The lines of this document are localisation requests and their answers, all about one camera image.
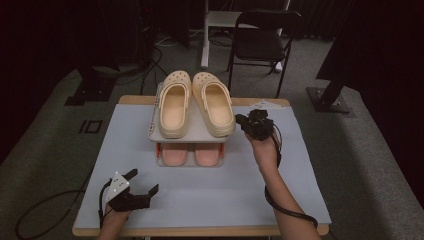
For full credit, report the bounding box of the white desk frame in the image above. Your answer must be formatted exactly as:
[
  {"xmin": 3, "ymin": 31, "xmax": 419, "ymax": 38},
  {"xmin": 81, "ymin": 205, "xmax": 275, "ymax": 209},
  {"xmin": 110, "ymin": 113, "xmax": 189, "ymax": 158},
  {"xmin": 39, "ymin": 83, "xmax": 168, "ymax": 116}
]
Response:
[{"xmin": 200, "ymin": 0, "xmax": 291, "ymax": 73}]

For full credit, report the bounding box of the cream clog shoe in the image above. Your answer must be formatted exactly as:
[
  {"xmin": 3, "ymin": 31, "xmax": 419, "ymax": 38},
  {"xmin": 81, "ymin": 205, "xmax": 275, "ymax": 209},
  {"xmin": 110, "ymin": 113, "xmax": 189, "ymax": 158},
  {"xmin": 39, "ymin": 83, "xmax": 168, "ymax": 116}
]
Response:
[
  {"xmin": 192, "ymin": 71, "xmax": 237, "ymax": 139},
  {"xmin": 158, "ymin": 70, "xmax": 193, "ymax": 140}
]

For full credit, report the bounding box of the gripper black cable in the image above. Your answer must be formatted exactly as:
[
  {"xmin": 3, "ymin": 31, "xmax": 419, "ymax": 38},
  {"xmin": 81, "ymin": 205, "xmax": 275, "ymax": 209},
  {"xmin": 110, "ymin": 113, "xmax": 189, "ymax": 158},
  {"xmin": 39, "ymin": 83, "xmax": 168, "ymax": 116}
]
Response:
[
  {"xmin": 14, "ymin": 179, "xmax": 114, "ymax": 240},
  {"xmin": 264, "ymin": 124, "xmax": 319, "ymax": 231}
]

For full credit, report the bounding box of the black stand with bolted base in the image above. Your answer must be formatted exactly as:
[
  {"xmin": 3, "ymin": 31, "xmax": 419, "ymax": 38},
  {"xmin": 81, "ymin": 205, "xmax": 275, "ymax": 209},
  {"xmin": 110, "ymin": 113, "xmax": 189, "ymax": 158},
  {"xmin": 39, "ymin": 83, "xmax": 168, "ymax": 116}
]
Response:
[{"xmin": 306, "ymin": 74, "xmax": 356, "ymax": 118}]

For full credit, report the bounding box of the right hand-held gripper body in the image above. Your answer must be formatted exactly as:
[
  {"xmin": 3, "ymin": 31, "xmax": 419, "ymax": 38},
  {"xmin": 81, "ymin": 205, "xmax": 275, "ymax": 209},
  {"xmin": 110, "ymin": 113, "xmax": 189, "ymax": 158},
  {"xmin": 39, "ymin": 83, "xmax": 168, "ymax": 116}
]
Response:
[{"xmin": 245, "ymin": 99, "xmax": 289, "ymax": 141}]

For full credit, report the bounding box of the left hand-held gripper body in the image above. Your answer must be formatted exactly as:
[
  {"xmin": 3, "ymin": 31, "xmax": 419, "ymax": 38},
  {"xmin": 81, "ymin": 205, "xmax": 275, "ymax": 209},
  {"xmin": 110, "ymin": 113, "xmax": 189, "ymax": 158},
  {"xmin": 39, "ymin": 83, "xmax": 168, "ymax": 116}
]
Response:
[{"xmin": 105, "ymin": 171, "xmax": 152, "ymax": 213}]

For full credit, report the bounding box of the black stand base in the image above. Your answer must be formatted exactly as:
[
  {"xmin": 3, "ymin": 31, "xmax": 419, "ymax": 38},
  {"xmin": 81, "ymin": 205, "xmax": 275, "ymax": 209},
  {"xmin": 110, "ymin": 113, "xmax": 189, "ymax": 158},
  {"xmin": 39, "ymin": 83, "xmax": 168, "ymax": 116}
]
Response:
[{"xmin": 64, "ymin": 66, "xmax": 118, "ymax": 107}]

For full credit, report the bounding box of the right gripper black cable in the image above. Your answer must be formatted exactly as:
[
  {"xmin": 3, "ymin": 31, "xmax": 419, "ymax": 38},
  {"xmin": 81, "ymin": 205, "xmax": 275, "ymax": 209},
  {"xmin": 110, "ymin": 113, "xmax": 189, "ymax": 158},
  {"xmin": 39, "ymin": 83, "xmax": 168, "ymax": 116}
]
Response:
[{"xmin": 264, "ymin": 124, "xmax": 319, "ymax": 231}]

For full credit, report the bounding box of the grey two-tier shoe rack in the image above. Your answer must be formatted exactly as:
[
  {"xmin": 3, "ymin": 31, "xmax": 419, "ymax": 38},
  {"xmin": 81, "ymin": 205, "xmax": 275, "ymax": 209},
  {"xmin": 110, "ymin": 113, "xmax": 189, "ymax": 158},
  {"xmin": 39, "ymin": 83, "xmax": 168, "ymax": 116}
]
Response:
[{"xmin": 148, "ymin": 81, "xmax": 231, "ymax": 168}]

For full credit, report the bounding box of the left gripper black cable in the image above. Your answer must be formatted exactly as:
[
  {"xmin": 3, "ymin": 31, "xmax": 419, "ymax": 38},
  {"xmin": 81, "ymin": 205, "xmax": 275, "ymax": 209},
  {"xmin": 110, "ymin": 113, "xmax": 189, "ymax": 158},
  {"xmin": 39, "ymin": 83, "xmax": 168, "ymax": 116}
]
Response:
[{"xmin": 14, "ymin": 179, "xmax": 114, "ymax": 240}]

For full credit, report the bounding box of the person's right hand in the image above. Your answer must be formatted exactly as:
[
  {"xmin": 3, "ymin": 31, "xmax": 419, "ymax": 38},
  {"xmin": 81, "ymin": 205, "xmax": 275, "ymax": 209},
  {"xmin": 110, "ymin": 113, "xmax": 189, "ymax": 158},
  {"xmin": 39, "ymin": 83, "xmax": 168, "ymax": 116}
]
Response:
[{"xmin": 245, "ymin": 132, "xmax": 281, "ymax": 175}]

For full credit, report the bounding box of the wooden table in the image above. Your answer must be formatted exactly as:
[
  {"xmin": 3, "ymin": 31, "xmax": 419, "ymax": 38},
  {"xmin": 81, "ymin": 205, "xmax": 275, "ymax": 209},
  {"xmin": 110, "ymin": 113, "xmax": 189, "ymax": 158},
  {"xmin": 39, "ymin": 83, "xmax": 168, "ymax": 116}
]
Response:
[{"xmin": 72, "ymin": 94, "xmax": 331, "ymax": 238}]

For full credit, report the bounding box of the person's left hand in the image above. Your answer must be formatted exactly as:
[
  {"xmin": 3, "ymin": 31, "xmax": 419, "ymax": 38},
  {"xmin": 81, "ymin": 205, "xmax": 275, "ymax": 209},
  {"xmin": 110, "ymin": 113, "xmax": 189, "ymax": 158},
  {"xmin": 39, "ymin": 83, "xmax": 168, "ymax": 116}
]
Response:
[{"xmin": 101, "ymin": 203, "xmax": 132, "ymax": 229}]

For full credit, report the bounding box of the black floor cable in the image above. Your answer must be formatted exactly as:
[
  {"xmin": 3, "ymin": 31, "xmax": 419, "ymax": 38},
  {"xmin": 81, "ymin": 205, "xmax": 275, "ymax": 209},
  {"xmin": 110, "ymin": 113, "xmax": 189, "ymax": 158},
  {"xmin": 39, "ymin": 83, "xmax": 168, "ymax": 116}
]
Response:
[{"xmin": 139, "ymin": 46, "xmax": 171, "ymax": 96}]

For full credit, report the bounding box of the black folding chair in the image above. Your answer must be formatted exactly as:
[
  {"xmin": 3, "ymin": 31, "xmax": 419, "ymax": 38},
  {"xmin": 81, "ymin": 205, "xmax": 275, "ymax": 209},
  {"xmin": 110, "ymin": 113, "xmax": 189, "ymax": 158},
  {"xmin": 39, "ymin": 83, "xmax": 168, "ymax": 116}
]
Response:
[{"xmin": 227, "ymin": 9, "xmax": 303, "ymax": 99}]

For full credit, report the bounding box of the pink slide sandal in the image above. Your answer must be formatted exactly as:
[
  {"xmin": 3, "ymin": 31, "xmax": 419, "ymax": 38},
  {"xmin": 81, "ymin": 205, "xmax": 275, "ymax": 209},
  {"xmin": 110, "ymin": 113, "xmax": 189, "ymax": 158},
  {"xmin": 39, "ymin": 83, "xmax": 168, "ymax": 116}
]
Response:
[
  {"xmin": 161, "ymin": 143, "xmax": 190, "ymax": 167},
  {"xmin": 194, "ymin": 143, "xmax": 221, "ymax": 167}
]

